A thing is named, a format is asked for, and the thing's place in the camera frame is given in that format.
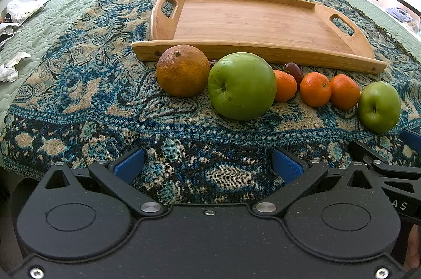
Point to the wooden serving tray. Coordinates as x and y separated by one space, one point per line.
280 31

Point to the small green apple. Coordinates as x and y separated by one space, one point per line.
379 107

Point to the large dull orange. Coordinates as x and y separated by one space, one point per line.
182 71

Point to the person's right hand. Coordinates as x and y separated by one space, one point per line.
412 256

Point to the large green apple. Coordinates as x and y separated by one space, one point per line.
242 86

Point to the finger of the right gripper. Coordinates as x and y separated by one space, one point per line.
387 173
411 138

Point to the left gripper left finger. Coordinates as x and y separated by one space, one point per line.
116 177

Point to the white paper bag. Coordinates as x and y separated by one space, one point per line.
18 11

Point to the crumpled white paper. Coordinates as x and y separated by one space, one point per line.
8 72

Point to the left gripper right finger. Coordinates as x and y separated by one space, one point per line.
301 178

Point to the blue paisley throw cloth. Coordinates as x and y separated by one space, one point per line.
91 99

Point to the mandarin orange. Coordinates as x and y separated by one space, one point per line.
286 86
315 89
345 93

